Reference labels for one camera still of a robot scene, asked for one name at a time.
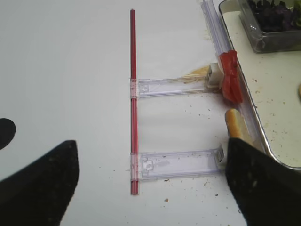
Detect clear plastic salad box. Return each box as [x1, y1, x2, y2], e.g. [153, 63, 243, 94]
[237, 0, 301, 53]

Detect left far clear crossbar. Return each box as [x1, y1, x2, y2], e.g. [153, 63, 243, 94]
[130, 76, 220, 98]

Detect left clear long divider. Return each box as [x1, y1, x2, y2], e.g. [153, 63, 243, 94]
[201, 0, 269, 154]

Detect white metal tray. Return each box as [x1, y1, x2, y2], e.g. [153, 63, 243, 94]
[219, 0, 301, 171]

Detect green lettuce leaves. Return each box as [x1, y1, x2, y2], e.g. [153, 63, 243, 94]
[293, 0, 301, 27]

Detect clear crossbar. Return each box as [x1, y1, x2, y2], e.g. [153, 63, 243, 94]
[129, 145, 226, 181]
[130, 76, 220, 98]

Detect white plastic pusher block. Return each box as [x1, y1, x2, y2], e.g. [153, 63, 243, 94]
[206, 63, 224, 89]

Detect purple lettuce leaves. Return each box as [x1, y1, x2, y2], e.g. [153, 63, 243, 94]
[247, 0, 301, 33]

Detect left red rail strip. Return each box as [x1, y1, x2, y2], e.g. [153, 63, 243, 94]
[130, 9, 139, 195]

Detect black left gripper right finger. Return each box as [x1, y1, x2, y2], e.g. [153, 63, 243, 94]
[225, 138, 301, 226]

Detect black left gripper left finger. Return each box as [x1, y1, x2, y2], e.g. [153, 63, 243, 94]
[0, 140, 79, 226]

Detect left near clear crossbar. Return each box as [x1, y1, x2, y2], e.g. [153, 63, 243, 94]
[129, 145, 226, 181]

